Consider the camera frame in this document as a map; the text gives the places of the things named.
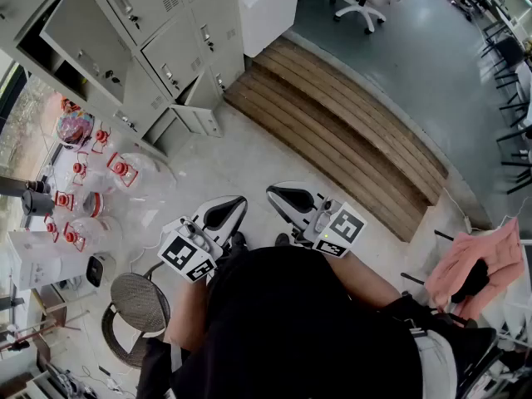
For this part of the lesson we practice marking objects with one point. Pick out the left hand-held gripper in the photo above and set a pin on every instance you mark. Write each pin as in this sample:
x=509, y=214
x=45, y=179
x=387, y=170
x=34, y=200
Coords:
x=187, y=254

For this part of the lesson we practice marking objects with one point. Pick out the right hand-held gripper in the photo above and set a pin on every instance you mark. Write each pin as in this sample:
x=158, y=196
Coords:
x=341, y=229

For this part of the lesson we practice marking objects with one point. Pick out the person's left forearm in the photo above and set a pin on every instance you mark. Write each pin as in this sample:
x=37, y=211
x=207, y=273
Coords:
x=187, y=314

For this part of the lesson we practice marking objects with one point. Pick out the light grey shoulder bag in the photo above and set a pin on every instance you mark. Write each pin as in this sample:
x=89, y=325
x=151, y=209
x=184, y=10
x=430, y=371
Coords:
x=434, y=364

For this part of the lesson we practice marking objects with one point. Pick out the person's right forearm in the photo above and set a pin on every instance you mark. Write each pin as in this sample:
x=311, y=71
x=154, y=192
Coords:
x=365, y=281

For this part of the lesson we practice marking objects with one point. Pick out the person's black left shoe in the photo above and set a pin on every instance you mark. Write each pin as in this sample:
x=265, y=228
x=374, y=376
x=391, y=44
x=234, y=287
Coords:
x=239, y=241

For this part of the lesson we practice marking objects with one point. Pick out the person's black shoe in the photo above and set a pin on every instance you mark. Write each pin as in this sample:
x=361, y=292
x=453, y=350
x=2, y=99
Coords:
x=282, y=239
x=239, y=241

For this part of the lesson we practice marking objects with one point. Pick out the person's black right shoe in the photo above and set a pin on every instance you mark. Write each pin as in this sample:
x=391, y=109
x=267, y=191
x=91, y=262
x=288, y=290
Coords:
x=282, y=239

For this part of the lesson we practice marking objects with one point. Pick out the wooden plank steps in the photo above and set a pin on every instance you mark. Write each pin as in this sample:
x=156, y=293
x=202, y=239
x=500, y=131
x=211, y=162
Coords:
x=332, y=127

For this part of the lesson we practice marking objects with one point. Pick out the group of clear red-capped jugs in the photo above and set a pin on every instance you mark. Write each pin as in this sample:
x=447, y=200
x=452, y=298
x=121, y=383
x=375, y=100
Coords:
x=120, y=173

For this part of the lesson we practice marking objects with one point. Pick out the brown wicker chair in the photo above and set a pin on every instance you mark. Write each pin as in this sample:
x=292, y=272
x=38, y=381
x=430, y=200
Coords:
x=137, y=297

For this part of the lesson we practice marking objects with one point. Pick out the person's black clothed body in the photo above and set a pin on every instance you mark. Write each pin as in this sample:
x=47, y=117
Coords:
x=282, y=326

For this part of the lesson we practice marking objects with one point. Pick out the black and white small appliance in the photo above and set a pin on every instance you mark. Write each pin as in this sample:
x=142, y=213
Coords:
x=95, y=270

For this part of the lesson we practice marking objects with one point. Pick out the colourful bag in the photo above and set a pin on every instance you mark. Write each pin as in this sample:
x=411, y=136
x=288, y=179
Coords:
x=75, y=127

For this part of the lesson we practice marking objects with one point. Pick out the dark grey cylindrical container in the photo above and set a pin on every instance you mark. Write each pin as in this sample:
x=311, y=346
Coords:
x=36, y=203

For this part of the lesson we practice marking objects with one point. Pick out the black lidded mug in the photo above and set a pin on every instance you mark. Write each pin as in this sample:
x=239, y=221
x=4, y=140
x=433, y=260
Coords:
x=38, y=186

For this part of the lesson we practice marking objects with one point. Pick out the white block furniture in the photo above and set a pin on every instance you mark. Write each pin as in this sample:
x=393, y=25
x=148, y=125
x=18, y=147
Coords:
x=266, y=11

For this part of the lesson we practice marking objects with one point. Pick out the white carton box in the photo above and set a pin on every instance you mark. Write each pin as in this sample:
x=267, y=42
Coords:
x=37, y=260

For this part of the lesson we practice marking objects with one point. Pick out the black cloth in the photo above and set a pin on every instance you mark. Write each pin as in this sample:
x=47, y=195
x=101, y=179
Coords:
x=471, y=281

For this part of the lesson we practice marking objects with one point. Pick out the white office chair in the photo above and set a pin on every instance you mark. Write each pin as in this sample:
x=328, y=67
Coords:
x=359, y=11

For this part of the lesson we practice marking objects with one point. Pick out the pink cloth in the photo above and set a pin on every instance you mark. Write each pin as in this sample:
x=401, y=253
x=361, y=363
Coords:
x=498, y=247

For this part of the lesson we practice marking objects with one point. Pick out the row of black metal chairs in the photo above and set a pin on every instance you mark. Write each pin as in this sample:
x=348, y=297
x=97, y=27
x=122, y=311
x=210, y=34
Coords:
x=509, y=52

